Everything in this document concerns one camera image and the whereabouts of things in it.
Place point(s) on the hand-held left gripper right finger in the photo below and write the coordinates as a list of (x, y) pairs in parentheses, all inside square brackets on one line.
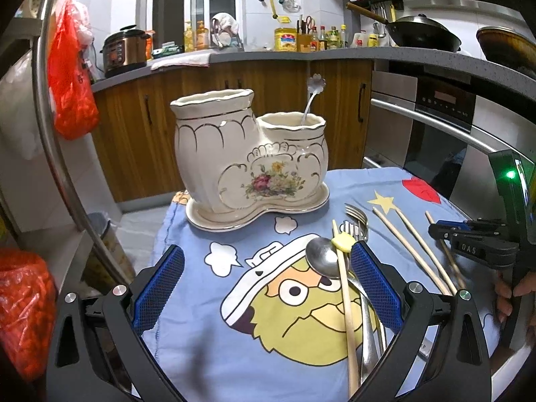
[(377, 289)]

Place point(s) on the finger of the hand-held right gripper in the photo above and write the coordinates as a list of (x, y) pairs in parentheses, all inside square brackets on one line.
[(471, 250), (450, 228)]

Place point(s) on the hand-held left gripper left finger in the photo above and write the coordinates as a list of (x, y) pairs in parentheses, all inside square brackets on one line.
[(159, 289)]

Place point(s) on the plain wooden chopstick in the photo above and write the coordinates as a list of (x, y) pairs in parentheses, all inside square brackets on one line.
[(423, 243), (406, 247), (454, 266)]

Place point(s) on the wooden chopstick with yellow charm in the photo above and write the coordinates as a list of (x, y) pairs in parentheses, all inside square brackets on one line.
[(348, 301)]

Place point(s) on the stainless steel spoon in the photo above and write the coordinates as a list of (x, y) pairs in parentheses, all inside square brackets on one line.
[(324, 257)]

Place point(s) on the stainless steel fork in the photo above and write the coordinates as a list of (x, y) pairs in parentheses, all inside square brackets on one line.
[(356, 231), (356, 213)]

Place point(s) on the cream floral ceramic utensil holder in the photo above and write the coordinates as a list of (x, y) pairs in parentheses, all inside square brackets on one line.
[(217, 163)]

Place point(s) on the person's right hand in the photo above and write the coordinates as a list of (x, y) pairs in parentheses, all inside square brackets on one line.
[(503, 297)]

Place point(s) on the blue cartoon printed cloth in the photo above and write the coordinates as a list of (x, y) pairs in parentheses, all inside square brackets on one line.
[(377, 184)]

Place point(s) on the cream ceramic saucer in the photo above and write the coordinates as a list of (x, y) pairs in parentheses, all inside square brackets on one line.
[(217, 222)]

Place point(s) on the built-in steel oven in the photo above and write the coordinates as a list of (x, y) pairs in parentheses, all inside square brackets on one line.
[(444, 100)]

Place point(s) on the red plastic bag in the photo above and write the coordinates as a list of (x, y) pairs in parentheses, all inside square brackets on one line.
[(23, 310), (69, 92)]

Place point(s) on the brown cooking pot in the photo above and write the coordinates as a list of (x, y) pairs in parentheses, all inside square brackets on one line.
[(506, 46)]

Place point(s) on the grey kitchen countertop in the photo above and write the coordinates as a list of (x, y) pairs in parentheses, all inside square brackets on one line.
[(356, 55)]

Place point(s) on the row of condiment bottles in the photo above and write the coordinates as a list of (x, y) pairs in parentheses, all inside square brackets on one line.
[(333, 38)]

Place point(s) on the white plastic bag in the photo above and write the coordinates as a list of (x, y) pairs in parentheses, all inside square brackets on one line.
[(21, 109)]

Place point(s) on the white towel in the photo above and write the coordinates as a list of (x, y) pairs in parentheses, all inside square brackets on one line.
[(180, 60)]

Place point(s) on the wooden kitchen cabinet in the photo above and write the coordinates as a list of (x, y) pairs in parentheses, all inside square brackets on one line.
[(268, 79)]

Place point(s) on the knife block with scissors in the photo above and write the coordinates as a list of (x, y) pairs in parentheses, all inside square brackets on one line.
[(305, 39)]

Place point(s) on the green box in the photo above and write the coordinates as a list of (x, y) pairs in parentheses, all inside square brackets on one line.
[(167, 50)]

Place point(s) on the electric pressure cooker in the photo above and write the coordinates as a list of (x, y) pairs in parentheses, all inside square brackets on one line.
[(125, 52)]

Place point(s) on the orange packet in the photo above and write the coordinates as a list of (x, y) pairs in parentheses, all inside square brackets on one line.
[(149, 46)]

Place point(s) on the large yellow oil jug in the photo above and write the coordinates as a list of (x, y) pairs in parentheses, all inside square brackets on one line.
[(286, 39)]

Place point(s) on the yellow oil bottle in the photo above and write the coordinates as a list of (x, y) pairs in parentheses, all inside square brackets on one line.
[(189, 39)]

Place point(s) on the amber oil bottle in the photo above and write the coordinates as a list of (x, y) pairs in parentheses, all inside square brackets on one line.
[(202, 37)]

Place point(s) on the white cloth on faucet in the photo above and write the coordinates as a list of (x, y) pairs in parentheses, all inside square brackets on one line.
[(224, 25)]

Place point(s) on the curved chrome rail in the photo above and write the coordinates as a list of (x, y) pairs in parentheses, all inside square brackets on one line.
[(54, 146)]

